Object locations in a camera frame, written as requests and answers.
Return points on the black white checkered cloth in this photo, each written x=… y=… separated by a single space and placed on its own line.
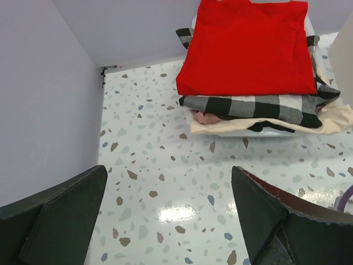
x=248 y=106

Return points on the beige folded cloth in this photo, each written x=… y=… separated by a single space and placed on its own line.
x=303 y=121

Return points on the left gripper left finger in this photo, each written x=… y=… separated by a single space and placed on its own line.
x=54 y=226

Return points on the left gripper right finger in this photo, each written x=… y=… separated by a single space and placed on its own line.
x=281 y=228

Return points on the white drawer cabinet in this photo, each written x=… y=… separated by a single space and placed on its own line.
x=340 y=56

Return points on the red folded t-shirt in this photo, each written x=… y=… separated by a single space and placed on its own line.
x=241 y=48

